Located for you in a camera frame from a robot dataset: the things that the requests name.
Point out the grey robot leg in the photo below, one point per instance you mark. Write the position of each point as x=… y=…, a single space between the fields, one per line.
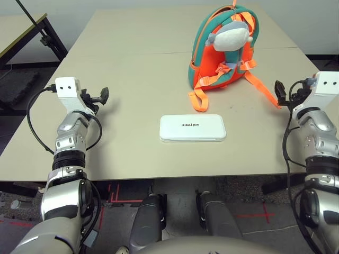
x=145 y=225
x=217 y=214

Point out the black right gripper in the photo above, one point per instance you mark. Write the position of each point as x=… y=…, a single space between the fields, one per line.
x=296 y=96

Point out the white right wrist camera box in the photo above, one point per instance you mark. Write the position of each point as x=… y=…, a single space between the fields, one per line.
x=327 y=83

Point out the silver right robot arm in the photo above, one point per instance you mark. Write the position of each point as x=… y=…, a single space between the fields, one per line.
x=321 y=143

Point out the black foam floor mat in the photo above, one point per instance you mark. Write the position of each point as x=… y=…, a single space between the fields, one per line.
x=16 y=87

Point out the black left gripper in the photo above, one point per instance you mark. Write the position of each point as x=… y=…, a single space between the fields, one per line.
x=91 y=99

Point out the orange and teal backpack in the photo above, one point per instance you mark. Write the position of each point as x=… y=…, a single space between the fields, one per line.
x=209 y=71

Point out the grey robot torso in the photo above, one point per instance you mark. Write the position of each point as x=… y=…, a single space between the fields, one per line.
x=212 y=247

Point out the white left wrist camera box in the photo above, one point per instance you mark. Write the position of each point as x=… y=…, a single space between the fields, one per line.
x=66 y=88

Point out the black table foot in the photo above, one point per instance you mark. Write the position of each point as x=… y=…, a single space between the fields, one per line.
x=16 y=190
x=275 y=188

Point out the small round grey disc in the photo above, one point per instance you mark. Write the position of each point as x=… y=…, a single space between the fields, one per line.
x=16 y=204

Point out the grey left robot leg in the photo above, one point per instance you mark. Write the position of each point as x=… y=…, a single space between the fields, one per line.
x=145 y=225

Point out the small blue grey box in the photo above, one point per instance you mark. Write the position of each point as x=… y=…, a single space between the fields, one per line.
x=92 y=237

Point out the black framed side table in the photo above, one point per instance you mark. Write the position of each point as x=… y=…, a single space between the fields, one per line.
x=50 y=34

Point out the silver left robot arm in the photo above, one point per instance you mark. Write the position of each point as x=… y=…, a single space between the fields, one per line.
x=63 y=195

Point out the white plastic pencil case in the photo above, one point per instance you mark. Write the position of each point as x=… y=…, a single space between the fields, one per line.
x=193 y=129

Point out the black pole with clamp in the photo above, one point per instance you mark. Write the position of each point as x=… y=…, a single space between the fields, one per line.
x=45 y=41

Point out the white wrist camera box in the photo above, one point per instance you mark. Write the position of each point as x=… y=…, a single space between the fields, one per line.
x=327 y=83
x=66 y=88

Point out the white perforated shoe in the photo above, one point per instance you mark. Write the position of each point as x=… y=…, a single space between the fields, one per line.
x=123 y=250

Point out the grey white plush dolphin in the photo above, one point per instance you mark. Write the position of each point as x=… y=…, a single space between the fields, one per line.
x=230 y=37

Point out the grey right robot leg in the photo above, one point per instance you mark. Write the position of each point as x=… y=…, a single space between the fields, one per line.
x=217 y=214

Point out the black tripod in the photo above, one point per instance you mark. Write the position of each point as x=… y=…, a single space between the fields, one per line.
x=332 y=63

